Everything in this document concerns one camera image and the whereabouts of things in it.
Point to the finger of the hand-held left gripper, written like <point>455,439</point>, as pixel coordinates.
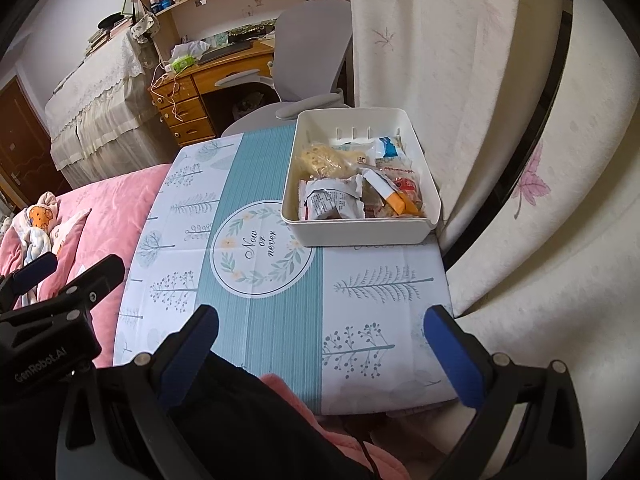
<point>35,270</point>
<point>97,277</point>

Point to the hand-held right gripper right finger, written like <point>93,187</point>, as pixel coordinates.
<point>455,360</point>

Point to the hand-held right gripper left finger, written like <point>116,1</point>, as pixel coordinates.
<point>190,355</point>

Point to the white plastic storage bin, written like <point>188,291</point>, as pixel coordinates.
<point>350,232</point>

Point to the orange snack packet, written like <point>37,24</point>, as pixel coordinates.
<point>395,202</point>

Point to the red snack packet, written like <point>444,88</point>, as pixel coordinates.
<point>407,185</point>

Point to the white crinkled snack bag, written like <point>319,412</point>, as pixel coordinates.
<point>332,200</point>

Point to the blue snack packet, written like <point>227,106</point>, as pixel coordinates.
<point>387,147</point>

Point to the round bread clear packet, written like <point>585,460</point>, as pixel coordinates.
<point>320,160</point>

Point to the cartoon printed white cloth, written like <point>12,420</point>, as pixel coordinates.
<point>40,217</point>

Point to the small white pillow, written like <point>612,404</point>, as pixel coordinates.
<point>70,230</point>

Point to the pink cushion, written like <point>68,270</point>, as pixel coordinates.
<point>115,210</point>

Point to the tree-print tablecloth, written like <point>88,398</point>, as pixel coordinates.
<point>270,330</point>

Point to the black garment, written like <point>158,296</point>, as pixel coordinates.
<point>260,425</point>

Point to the brown wooden door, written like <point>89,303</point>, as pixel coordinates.
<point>20,145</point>

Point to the lace cloth cover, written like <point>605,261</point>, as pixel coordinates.
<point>100,110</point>

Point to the wooden desk with drawers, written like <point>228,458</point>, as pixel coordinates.
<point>182,112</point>

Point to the patterned waste basket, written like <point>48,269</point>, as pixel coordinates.
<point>247,104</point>

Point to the green tissue pack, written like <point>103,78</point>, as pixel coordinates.
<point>182,63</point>

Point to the patterned cloth bag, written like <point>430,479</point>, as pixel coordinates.
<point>145,27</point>

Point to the black round dish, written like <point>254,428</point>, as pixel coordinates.
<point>112,21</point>

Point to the black keyboard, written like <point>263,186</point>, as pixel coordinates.
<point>225,52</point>

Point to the cream curtain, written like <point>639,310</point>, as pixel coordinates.
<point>425,60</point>

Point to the wooden shelf hutch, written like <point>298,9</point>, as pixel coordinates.
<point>225,2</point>

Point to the grey office chair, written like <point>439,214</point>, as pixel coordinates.
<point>315,45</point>

